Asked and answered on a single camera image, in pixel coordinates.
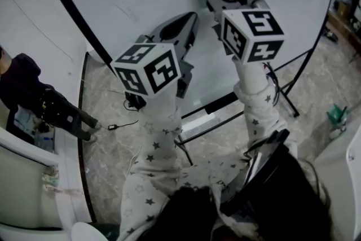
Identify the wooden shelf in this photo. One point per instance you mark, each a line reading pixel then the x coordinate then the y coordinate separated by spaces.
pixel 345 8

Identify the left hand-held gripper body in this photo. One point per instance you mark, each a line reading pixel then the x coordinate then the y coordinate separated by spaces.
pixel 152 67

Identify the green dustpan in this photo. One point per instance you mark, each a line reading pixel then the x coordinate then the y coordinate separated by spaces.
pixel 337 115

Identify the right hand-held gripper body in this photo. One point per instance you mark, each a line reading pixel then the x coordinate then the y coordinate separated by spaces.
pixel 253 36

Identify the white counter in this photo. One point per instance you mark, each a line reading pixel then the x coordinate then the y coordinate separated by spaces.
pixel 31 177

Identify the person's right forearm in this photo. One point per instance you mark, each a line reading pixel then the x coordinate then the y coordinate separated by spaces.
pixel 259 110

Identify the person's left forearm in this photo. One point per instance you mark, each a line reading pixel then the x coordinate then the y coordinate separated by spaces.
pixel 158 144

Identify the black metal stand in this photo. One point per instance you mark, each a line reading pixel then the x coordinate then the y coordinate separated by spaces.
pixel 285 93

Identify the black power adapter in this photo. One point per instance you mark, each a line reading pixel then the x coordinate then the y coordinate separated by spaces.
pixel 113 127

